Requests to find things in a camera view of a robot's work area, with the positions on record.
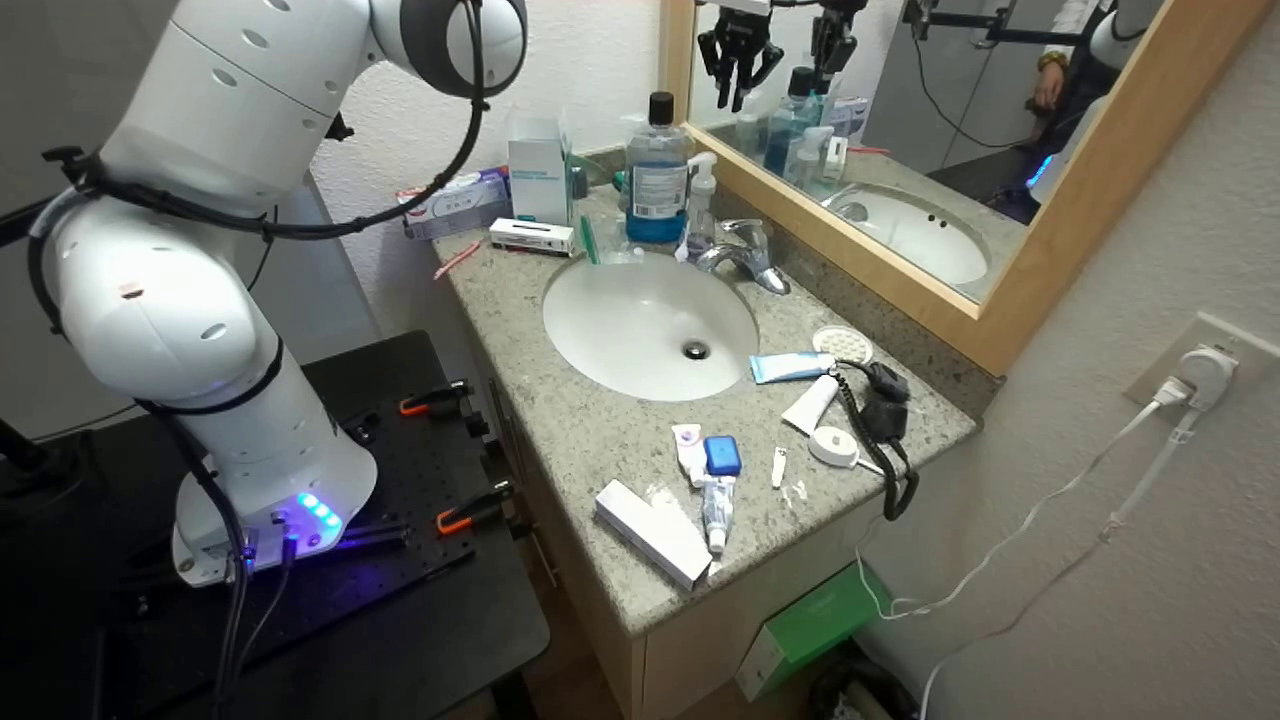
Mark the white teal carton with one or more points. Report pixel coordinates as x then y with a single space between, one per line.
536 176

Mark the denture cleanser box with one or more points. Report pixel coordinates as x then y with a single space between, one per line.
467 202

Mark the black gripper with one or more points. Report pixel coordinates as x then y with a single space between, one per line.
741 27

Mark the small white box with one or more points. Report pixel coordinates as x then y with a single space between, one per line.
531 239

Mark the chrome sink drain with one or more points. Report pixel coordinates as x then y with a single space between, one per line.
695 348

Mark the round white pad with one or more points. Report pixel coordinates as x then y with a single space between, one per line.
842 341

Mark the orange clamp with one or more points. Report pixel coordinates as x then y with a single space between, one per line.
430 401
467 515

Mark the small white red tube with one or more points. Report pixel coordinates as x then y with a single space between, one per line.
685 450

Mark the round white floss case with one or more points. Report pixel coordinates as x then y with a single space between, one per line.
832 447

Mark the clear soap dispenser white pump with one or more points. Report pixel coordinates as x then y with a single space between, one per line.
705 204

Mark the beige vanity cabinet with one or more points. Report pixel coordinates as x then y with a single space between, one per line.
680 665

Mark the clear zip bag green strip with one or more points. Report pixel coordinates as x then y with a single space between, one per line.
584 243

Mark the small clear plastic packet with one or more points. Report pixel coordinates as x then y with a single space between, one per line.
796 492

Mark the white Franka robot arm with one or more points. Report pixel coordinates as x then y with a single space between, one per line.
187 323

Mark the black floor object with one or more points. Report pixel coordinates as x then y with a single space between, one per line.
861 685

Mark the wood framed mirror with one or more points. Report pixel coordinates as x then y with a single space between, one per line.
1065 202

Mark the blue floss box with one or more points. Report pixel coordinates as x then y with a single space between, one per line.
722 453

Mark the white wall outlet plate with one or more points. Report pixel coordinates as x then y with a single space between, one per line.
1245 348

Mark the long white toothpaste box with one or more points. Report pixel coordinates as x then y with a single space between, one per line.
648 533

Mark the blue mouthwash bottle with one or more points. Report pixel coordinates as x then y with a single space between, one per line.
657 187

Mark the black robot table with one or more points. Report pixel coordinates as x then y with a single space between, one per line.
425 603

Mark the green cardboard box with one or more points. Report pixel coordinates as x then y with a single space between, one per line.
814 624

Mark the teal toothpaste tube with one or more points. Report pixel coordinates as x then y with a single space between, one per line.
788 366

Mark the white oval sink basin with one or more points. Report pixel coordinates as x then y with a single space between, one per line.
626 326

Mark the thin orange stick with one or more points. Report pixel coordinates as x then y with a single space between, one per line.
460 256

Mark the chrome faucet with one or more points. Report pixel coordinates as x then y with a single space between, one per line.
741 248

